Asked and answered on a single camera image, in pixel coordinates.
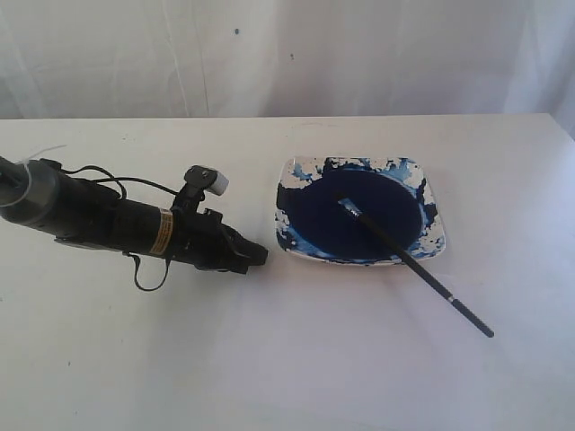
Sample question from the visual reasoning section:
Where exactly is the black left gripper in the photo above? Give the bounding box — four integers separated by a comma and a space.
168, 207, 269, 274

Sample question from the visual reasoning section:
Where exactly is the black paintbrush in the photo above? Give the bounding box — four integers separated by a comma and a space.
336, 194, 495, 339

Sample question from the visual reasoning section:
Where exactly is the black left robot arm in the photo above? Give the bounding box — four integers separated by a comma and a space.
1, 159, 268, 274

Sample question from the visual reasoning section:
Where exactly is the square white plate blue paint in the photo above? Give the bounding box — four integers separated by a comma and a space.
275, 156, 447, 266

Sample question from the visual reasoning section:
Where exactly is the white backdrop sheet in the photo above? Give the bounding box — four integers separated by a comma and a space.
1, 1, 574, 119

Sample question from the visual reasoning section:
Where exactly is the left wrist camera white front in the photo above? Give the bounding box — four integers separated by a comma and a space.
178, 164, 230, 212

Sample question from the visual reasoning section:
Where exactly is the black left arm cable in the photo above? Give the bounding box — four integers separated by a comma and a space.
62, 165, 190, 292

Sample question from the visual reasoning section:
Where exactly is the white cable tie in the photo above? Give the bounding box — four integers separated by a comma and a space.
17, 145, 66, 165

